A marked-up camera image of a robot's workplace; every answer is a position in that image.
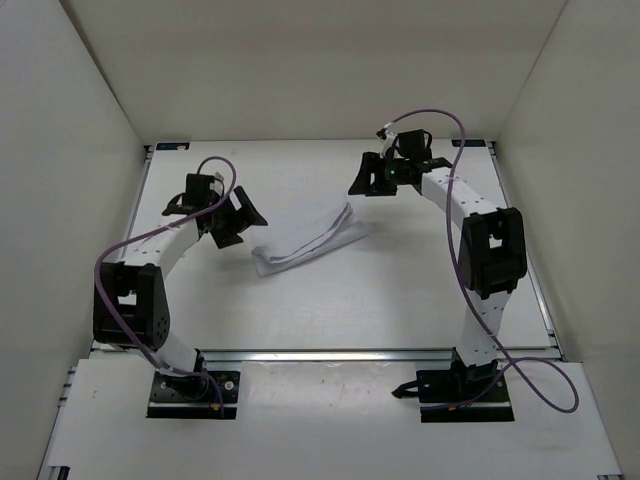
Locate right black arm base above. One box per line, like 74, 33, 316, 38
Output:
391, 358, 515, 424

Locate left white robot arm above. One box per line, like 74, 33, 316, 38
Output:
93, 173, 268, 398

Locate blue corner label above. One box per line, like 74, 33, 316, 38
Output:
155, 142, 190, 151
451, 139, 486, 148

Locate right blue corner label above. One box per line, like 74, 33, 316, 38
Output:
451, 139, 486, 148

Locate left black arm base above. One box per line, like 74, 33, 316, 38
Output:
146, 369, 241, 420

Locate left blue corner label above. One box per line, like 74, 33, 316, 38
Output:
155, 142, 190, 151

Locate white fabric skirt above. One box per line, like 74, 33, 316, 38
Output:
251, 195, 368, 278

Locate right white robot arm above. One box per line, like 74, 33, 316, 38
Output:
348, 127, 527, 401

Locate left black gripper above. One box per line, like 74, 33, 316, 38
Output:
209, 185, 268, 248

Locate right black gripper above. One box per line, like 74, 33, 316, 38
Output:
350, 153, 410, 198

